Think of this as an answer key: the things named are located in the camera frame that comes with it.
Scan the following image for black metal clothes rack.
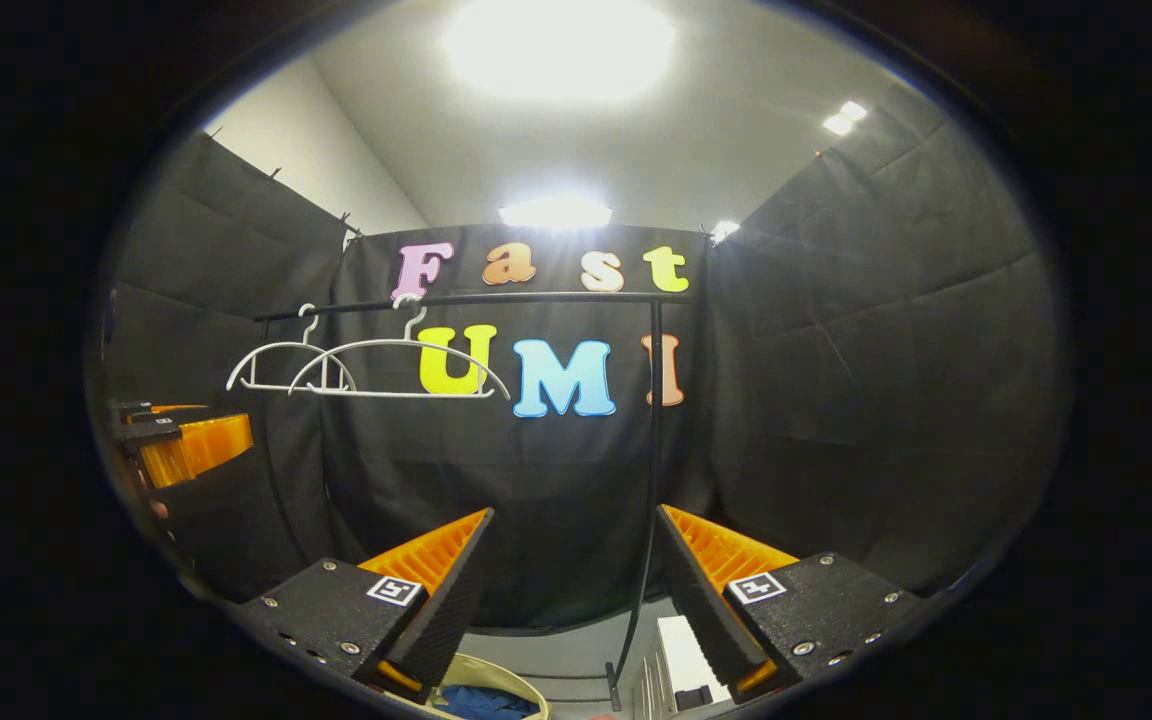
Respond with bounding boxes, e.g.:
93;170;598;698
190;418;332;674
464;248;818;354
252;290;694;713

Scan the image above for beige laundry hamper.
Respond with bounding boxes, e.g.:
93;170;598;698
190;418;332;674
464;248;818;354
424;652;552;720

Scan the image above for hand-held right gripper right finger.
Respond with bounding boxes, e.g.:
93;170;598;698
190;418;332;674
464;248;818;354
654;505;937;703

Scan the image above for blue corduroy jacket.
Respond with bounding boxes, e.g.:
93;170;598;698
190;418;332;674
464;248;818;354
431;683;542;720

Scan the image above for white box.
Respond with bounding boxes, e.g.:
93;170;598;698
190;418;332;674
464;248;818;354
633;615;737;716

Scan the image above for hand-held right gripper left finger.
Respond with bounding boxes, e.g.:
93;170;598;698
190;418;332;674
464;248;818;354
236;508;497;706

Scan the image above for white plastic clothes hanger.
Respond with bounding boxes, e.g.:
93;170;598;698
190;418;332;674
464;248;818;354
288;293;512;401
226;303;359;394

